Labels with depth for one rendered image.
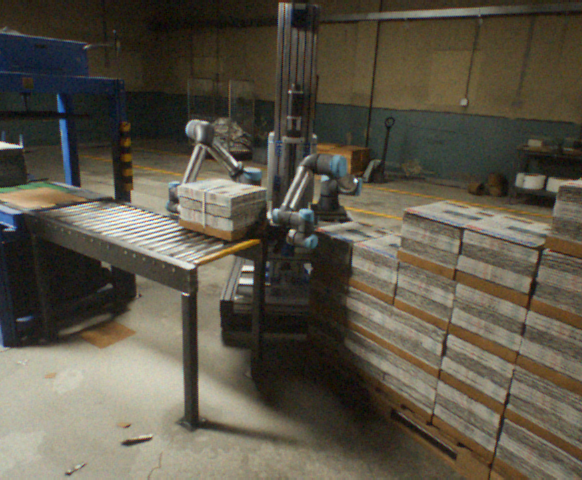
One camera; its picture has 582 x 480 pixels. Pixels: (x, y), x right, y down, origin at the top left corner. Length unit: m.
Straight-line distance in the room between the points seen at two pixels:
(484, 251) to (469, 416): 0.70
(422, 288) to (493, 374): 0.43
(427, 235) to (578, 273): 0.58
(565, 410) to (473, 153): 7.22
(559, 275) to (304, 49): 1.99
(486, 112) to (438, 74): 1.09
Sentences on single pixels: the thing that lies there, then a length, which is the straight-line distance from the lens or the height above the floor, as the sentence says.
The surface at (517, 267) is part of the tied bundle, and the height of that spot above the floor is 0.97.
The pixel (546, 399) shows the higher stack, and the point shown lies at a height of 0.53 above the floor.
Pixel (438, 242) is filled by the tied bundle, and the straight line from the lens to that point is 1.99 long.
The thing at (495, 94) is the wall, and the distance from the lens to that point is 8.78.
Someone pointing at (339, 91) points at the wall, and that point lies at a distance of 9.80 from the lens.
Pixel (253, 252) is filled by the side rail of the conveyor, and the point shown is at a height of 0.73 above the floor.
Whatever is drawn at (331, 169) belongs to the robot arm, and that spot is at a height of 1.15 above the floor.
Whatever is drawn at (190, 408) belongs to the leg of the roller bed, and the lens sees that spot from 2.33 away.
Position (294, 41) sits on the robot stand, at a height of 1.82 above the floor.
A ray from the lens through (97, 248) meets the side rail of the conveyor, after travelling 2.47.
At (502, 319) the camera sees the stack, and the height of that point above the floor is 0.76.
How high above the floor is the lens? 1.53
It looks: 18 degrees down
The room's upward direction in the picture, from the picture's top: 3 degrees clockwise
